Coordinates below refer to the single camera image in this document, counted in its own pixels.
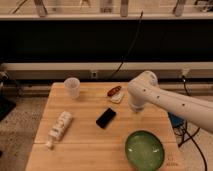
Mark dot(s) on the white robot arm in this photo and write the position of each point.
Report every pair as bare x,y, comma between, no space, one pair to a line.
144,88

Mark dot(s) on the black smartphone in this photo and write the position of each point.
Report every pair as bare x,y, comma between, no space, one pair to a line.
105,118

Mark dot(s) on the clear plastic cup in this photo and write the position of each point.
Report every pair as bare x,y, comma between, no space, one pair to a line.
72,85

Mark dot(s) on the white plastic bottle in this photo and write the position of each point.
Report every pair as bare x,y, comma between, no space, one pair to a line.
58,129

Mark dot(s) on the green plate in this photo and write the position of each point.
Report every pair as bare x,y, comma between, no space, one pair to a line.
144,151

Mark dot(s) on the blue connector box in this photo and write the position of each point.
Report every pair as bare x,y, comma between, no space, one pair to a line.
175,121

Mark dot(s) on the wall power outlet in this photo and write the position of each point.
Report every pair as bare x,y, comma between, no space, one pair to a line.
94,74

